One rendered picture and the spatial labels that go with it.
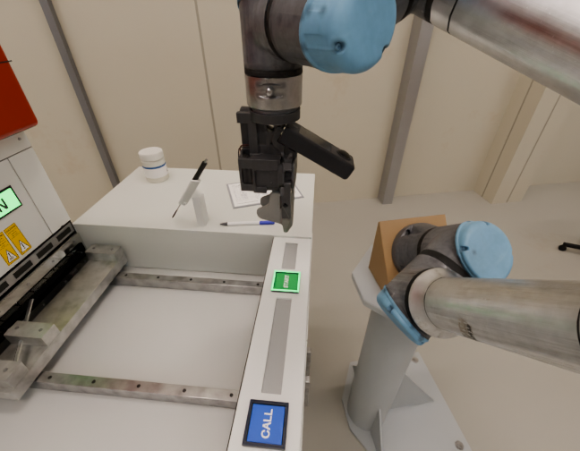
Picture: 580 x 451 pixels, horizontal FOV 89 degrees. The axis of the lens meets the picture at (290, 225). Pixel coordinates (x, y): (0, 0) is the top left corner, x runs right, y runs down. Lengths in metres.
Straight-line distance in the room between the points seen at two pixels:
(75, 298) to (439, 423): 1.42
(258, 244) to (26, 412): 0.54
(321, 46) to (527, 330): 0.33
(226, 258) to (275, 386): 0.41
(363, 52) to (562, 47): 0.15
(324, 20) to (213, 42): 1.97
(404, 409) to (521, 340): 1.23
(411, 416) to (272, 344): 1.12
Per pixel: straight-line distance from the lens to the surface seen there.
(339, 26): 0.29
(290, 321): 0.56
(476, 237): 0.62
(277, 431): 0.48
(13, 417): 0.81
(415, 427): 1.58
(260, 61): 0.40
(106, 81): 2.42
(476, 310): 0.44
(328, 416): 1.53
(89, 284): 0.88
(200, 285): 0.81
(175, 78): 2.30
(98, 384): 0.72
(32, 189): 0.88
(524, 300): 0.39
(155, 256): 0.90
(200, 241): 0.80
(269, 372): 0.52
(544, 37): 0.35
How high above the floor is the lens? 1.42
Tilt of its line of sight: 36 degrees down
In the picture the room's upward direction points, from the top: straight up
